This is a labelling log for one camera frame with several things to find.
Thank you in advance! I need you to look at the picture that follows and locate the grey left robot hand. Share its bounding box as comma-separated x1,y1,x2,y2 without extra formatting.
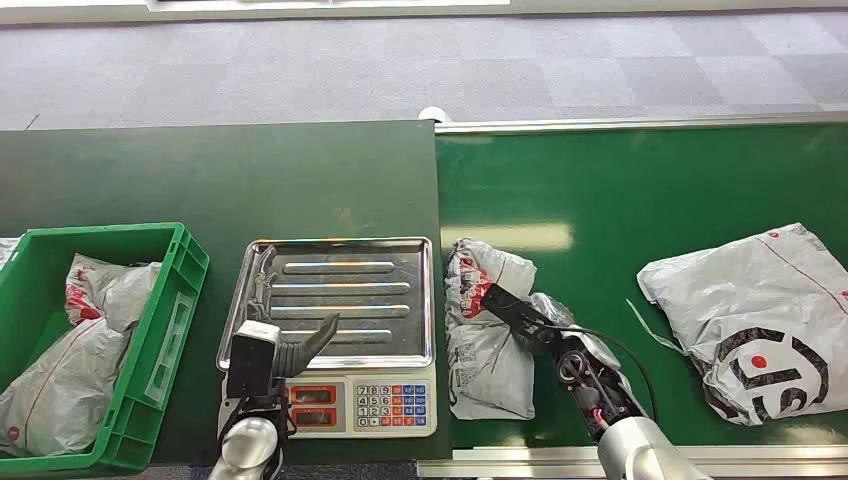
291,312,341,376

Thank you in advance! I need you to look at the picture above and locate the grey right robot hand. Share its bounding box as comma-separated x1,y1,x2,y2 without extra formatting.
480,284,622,369

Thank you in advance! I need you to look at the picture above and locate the grey package with red label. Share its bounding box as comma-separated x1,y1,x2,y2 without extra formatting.
443,238,579,423

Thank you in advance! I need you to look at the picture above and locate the green conveyor belt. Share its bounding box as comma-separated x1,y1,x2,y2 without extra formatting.
435,122,848,452

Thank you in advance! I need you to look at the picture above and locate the crumpled grey red-print package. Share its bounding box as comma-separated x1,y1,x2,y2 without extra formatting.
64,253,163,334

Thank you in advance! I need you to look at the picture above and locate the large grey package black logo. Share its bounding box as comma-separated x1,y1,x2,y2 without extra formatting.
625,222,848,427

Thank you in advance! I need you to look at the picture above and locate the grey package with red line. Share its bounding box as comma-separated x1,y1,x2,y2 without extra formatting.
0,316,135,460

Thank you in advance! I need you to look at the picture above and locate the white electronic scale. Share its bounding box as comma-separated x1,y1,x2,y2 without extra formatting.
217,361,439,441

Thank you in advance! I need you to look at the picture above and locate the steel scale tray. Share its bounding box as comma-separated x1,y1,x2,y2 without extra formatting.
216,237,436,372

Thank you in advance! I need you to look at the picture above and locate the green plastic crate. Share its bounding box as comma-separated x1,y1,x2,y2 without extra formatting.
0,222,211,477

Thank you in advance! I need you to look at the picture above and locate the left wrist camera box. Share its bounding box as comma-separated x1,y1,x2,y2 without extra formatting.
226,320,282,401

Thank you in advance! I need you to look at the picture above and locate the aluminium conveyor rail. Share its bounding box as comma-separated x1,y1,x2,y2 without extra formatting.
417,445,848,480
435,111,848,136

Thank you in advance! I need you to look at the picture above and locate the black cable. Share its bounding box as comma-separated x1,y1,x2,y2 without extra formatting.
569,326,659,425

